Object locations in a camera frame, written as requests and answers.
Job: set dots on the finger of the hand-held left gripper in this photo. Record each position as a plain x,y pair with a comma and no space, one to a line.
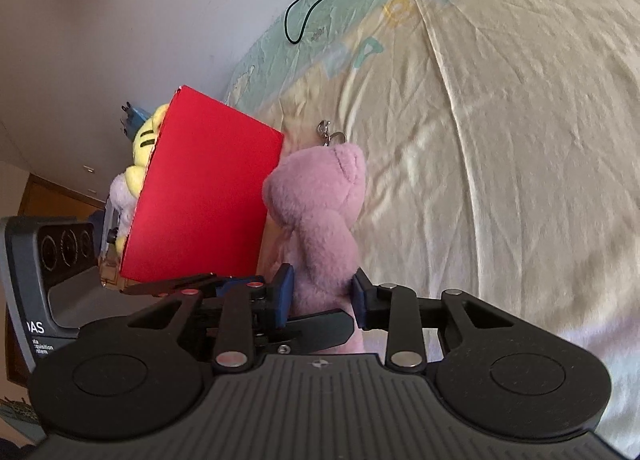
175,285
325,330

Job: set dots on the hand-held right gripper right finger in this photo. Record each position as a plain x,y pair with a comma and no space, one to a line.
359,292

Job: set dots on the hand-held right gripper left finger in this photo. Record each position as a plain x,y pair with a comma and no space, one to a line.
285,290

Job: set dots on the pink plush pig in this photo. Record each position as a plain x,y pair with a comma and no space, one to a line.
320,220

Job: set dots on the white plush rabbit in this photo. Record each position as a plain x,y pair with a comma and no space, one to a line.
122,205

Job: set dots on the red cardboard box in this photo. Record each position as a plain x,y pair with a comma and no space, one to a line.
200,190

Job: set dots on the yellow plush tiger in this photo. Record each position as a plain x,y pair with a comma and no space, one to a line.
147,140

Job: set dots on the brown wooden cabinet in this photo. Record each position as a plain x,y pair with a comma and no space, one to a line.
60,200

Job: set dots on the pale yellow printed bedsheet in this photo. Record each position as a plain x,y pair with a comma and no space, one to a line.
500,165

